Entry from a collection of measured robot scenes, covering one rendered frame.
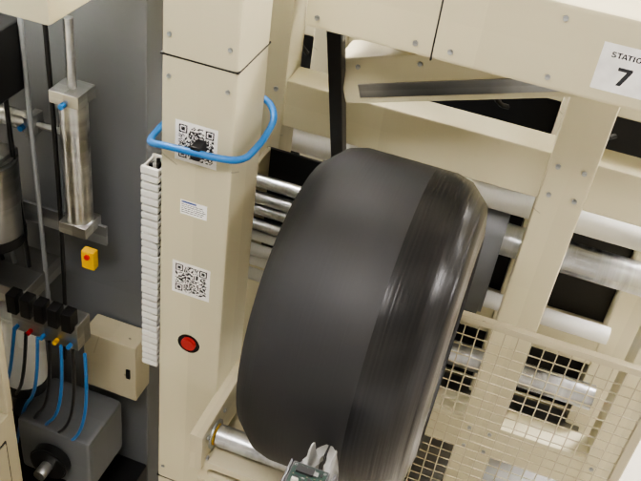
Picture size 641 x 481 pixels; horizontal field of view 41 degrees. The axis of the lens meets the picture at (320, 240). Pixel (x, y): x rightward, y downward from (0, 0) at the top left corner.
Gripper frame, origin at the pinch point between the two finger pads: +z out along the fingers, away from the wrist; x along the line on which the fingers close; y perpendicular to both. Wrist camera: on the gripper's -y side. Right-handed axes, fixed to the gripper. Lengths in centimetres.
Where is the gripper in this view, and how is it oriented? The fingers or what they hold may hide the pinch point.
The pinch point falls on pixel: (326, 454)
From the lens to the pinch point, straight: 141.0
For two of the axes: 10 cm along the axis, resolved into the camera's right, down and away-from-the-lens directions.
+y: 1.2, -7.9, -6.0
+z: 3.3, -5.4, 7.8
